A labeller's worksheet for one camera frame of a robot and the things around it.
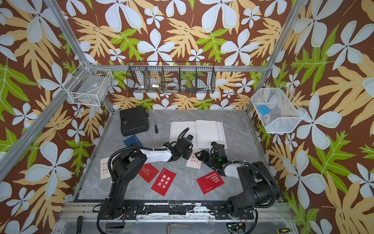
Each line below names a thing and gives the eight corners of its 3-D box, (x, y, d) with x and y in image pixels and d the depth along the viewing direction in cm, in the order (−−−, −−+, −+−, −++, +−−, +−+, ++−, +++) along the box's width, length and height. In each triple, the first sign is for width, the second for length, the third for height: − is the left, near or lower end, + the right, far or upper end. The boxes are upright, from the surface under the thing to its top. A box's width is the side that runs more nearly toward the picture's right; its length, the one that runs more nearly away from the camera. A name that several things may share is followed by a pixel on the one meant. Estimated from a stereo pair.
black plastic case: (122, 137, 105) (119, 132, 101) (122, 114, 120) (120, 109, 116) (149, 131, 109) (147, 126, 104) (145, 109, 124) (144, 104, 119)
